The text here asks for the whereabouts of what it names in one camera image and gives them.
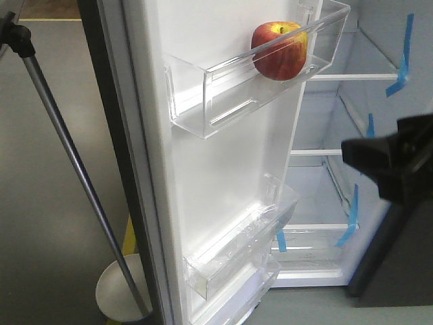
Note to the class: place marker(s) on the lower clear door bin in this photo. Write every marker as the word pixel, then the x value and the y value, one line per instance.
pixel 240 294

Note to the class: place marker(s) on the silver sign stand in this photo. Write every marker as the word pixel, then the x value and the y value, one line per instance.
pixel 18 38

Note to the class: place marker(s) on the fridge door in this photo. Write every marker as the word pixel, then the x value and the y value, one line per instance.
pixel 180 188

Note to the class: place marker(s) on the blue tape strip lower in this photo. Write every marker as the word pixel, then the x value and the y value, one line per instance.
pixel 352 219

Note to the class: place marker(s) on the dark grey fridge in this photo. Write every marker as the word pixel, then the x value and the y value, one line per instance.
pixel 388 260

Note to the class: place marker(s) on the blue tape strip middle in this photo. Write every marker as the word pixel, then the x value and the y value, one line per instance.
pixel 370 132

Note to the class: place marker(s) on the clear door bin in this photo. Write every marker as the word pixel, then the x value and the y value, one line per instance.
pixel 211 78
pixel 240 294
pixel 211 265

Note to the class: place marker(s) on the upper clear door bin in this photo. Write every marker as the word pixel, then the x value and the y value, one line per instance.
pixel 211 78

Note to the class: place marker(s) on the blue tape strip drawer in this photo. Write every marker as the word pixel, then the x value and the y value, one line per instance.
pixel 281 241

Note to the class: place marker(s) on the blue tape strip upper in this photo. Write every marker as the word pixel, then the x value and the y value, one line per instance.
pixel 403 72

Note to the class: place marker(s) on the red apple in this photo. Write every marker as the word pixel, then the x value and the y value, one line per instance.
pixel 284 60

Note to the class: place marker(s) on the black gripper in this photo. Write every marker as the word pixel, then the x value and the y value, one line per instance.
pixel 400 163

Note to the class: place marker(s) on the middle clear door bin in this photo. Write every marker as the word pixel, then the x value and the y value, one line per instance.
pixel 211 265

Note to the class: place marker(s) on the blue tape strip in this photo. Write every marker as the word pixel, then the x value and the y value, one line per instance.
pixel 370 132
pixel 403 72
pixel 352 219

